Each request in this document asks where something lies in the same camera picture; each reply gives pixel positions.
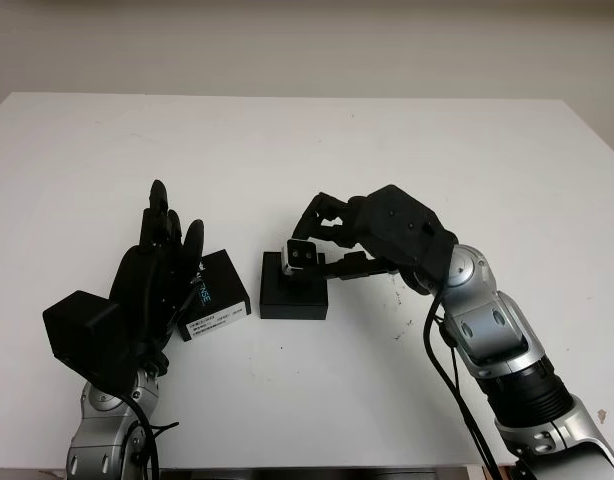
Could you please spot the black RealSense box lid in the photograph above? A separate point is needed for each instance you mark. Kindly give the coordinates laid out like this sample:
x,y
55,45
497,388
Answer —
x,y
222,285

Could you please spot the dark robot torso edge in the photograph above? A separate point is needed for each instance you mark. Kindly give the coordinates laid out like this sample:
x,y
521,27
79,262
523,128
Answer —
x,y
312,475

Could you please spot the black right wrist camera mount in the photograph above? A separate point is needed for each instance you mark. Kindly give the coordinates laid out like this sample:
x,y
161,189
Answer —
x,y
407,225

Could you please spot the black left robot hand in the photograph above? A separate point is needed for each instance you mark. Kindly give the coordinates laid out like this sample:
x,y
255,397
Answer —
x,y
147,290

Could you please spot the small silver depth camera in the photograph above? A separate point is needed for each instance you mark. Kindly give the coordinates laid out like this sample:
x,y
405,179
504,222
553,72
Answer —
x,y
299,254

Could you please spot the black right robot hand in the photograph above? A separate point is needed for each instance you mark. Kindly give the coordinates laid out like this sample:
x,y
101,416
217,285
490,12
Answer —
x,y
354,227

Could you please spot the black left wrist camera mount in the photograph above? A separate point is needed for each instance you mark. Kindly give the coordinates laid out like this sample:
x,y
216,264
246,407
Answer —
x,y
87,335

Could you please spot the black camera box base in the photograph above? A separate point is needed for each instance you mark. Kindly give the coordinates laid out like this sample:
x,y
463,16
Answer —
x,y
287,306

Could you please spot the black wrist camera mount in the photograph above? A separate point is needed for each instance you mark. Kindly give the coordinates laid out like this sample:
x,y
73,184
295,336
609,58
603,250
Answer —
x,y
407,225
87,335

